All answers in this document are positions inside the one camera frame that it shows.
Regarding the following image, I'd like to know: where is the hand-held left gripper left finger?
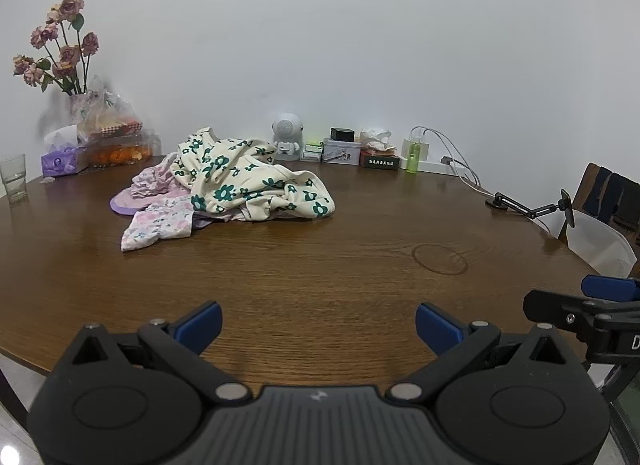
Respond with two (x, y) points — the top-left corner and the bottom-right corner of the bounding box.
(67, 301), (251, 403)

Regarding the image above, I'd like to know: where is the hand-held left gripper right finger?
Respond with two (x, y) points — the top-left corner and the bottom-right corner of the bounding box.
(387, 301), (576, 403)

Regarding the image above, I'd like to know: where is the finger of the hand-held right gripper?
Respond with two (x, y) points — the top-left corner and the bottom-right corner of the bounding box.
(580, 274), (640, 305)
(523, 289), (618, 333)

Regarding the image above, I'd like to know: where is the pink floral garment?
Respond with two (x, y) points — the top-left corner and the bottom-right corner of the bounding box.
(120, 155), (201, 252)

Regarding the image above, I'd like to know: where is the cream green floral garment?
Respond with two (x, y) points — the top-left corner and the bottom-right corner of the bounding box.
(169, 127), (336, 223)

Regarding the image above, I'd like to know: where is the dark draped clothing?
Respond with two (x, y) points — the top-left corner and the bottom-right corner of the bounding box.
(586, 166), (640, 246)

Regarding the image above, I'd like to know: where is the wooden chair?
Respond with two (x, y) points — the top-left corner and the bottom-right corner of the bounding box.
(557, 162), (640, 246)

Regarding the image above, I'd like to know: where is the purple cloth hat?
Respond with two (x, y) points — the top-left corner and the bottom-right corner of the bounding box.
(110, 185), (216, 232)

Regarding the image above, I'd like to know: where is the white power strip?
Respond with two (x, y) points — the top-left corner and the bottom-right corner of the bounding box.
(400, 159), (461, 176)

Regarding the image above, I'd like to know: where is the red and black tissue box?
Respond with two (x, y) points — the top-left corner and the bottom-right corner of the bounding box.
(360, 147), (401, 170)

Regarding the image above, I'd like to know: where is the white power adapter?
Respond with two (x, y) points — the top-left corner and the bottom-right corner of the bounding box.
(402, 127), (430, 162)

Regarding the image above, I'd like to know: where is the grey tin box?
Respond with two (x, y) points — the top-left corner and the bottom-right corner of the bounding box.
(321, 139), (362, 166)

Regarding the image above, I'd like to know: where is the purple tissue box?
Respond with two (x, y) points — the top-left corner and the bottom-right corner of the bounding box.
(41, 126), (91, 178)

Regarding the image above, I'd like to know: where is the checked snack box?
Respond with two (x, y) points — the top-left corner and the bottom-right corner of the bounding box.
(89, 121), (145, 140)

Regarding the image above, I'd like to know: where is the white robot speaker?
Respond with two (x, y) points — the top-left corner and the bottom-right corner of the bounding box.
(271, 112), (305, 162)

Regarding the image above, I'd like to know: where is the clear plastic snack bag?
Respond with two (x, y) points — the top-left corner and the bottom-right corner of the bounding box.
(37, 75), (146, 143)

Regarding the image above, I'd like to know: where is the clear drinking glass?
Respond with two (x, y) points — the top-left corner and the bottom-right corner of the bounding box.
(0, 154), (28, 204)

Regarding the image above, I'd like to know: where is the pink flower bouquet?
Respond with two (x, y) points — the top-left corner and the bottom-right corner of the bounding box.
(12, 0), (101, 96)

